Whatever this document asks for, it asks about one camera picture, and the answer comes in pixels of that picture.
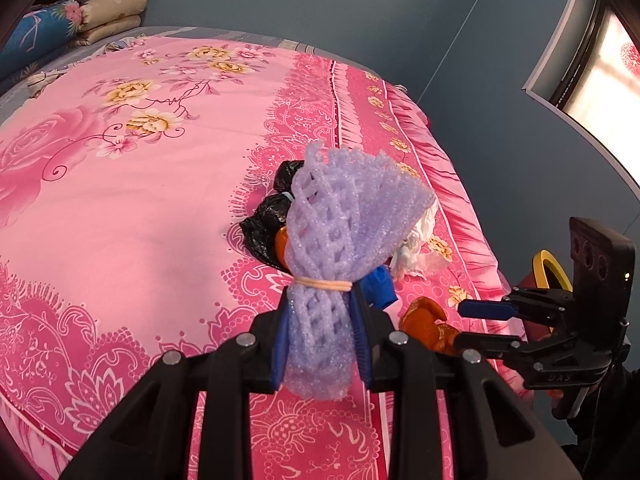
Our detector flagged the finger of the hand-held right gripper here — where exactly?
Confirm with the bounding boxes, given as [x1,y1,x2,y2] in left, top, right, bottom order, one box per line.
[452,331,571,361]
[457,288,573,328]

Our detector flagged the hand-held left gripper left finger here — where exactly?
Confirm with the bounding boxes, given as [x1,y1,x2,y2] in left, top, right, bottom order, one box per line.
[60,305,301,480]

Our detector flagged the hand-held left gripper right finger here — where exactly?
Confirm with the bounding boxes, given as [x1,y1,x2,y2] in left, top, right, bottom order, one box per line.
[350,292,583,480]

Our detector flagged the orange peel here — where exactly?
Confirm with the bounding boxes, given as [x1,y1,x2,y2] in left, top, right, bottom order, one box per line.
[400,296,463,356]
[275,225,296,276]

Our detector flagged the blue plastic scrap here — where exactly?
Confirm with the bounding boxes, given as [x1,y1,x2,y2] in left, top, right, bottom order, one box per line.
[362,265,401,311]

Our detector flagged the black bin with yellow rim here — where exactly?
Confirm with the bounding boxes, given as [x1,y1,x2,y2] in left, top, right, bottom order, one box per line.
[531,250,575,295]

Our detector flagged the large black plastic bag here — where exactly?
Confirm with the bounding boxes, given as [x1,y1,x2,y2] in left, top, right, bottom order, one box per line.
[239,194,296,276]

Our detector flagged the purple foam fruit net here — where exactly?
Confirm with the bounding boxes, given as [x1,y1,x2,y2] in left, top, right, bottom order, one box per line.
[282,141,435,402]

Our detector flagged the person's right forearm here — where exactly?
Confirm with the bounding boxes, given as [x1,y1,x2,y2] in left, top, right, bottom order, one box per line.
[560,360,640,480]

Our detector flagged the crumpled white tissue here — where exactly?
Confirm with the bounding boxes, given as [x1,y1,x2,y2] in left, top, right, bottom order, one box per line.
[390,199,453,281]

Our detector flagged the small black plastic bag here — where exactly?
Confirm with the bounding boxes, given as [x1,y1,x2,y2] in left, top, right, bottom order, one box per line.
[274,160,307,193]

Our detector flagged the pink floral bedsheet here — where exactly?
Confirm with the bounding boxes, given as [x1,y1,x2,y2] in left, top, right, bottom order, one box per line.
[0,35,511,480]

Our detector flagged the window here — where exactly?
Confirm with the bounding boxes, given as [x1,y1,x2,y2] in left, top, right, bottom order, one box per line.
[522,0,640,186]

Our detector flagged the red paper window decal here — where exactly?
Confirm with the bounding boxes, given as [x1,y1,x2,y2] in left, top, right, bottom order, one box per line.
[620,42,640,76]

